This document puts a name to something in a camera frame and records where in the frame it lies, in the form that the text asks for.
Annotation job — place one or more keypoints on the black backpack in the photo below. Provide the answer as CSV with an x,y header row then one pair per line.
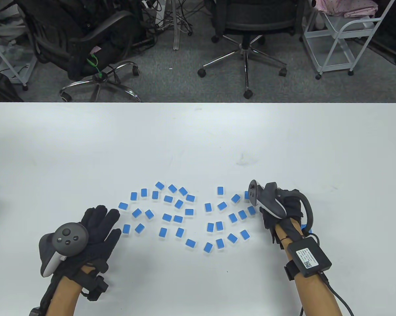
x,y
0,89

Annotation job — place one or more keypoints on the blue mahjong tiles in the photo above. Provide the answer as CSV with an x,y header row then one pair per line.
x,y
167,217

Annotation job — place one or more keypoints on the blue mahjong tile wall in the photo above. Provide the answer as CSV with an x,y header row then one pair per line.
x,y
306,227

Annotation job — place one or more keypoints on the white metal cart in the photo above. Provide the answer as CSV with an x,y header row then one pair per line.
x,y
331,52

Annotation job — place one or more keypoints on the person's right forearm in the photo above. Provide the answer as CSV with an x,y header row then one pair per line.
x,y
316,296

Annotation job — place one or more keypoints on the black left wrist module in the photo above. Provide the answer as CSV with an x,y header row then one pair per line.
x,y
96,289

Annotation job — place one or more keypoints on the white power strip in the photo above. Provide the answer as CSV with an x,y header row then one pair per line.
x,y
158,13

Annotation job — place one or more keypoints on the grey left hand controller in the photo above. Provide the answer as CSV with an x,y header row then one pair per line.
x,y
71,239

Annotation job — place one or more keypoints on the clear white post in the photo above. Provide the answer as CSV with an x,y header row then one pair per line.
x,y
176,33

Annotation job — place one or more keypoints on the pink cloth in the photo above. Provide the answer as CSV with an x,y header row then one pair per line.
x,y
349,6

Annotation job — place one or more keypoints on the grey right hand controller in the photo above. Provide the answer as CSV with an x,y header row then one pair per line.
x,y
270,197

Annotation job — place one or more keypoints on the person's left forearm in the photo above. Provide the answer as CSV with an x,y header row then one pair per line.
x,y
64,296

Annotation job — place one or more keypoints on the black office chair with armrests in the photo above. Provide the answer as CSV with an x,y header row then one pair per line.
x,y
82,56

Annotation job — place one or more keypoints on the white metal rack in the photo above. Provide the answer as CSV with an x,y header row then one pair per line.
x,y
7,62

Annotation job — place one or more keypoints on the pink tag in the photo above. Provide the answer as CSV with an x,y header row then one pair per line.
x,y
96,50

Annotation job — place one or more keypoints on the black labelled sensor box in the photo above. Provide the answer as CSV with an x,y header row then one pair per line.
x,y
308,258

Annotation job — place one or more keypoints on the black office chair chrome base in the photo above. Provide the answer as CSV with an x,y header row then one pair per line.
x,y
257,24

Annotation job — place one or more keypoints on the dark left forearm box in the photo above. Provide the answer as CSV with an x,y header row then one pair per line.
x,y
35,312

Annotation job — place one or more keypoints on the person's left hand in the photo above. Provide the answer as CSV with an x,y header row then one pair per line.
x,y
99,223

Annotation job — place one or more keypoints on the grey hand controller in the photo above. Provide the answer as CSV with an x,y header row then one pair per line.
x,y
71,239
270,197

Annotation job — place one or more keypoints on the person's right hand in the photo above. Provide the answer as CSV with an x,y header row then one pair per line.
x,y
292,205

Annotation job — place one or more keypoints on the pile of white cloth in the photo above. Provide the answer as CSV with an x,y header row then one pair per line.
x,y
3,28

